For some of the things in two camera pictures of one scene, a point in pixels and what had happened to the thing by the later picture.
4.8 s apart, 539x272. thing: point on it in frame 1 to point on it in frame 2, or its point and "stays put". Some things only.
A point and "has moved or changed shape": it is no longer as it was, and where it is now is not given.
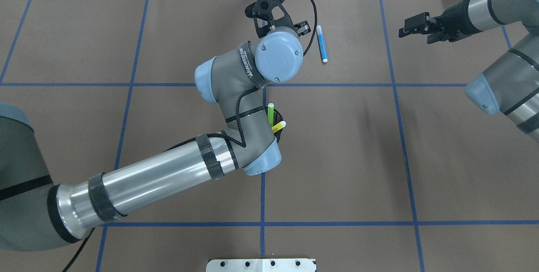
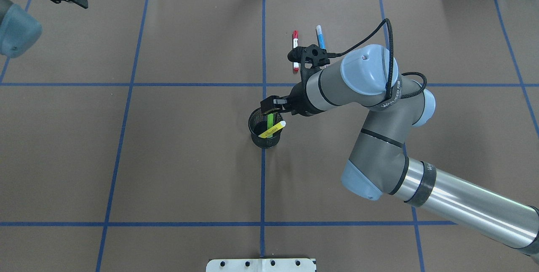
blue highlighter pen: (322, 45) stays put
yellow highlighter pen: (278, 126) has moved or changed shape
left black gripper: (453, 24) to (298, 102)
